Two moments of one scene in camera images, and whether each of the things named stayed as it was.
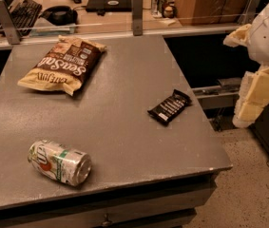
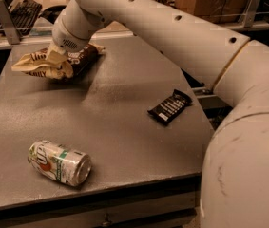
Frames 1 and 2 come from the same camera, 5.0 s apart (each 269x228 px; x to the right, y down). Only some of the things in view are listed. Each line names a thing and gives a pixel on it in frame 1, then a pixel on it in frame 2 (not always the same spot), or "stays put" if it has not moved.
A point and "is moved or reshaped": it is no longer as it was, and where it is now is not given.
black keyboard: (25, 16) stays put
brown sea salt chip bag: (65, 65) is moved or reshaped
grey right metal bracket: (247, 15) stays put
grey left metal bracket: (2, 10) stays put
